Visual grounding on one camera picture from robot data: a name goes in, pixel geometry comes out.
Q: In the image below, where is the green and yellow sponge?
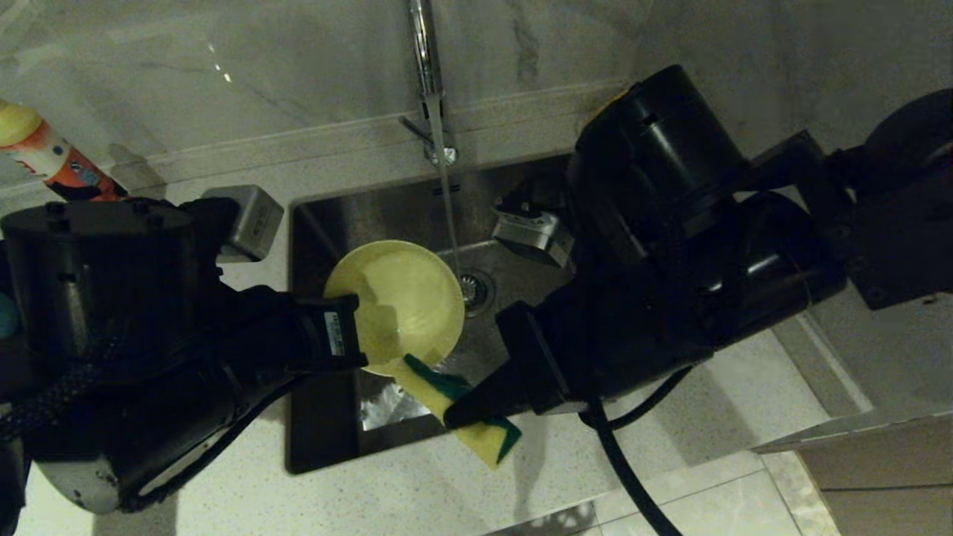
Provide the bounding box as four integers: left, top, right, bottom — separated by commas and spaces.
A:
395, 354, 522, 468

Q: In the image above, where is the yellow plastic bowl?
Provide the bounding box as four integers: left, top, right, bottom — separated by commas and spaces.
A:
324, 240, 466, 377

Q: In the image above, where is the yellow-capped dish soap bottle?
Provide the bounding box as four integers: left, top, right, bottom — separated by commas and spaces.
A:
0, 100, 129, 202

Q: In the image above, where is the chrome faucet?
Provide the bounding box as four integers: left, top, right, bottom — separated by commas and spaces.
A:
398, 0, 459, 166

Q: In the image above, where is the round metal sink drain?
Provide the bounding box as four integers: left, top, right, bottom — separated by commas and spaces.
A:
458, 269, 496, 317

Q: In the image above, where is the stainless steel sink basin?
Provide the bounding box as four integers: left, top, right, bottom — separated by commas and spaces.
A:
286, 153, 596, 475

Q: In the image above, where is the beige cabinet front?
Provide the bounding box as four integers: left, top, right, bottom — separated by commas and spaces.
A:
748, 413, 953, 536

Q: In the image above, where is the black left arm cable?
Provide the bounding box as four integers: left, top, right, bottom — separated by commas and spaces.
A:
141, 372, 313, 501

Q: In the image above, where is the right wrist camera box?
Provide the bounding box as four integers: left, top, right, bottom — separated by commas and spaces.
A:
491, 197, 576, 269

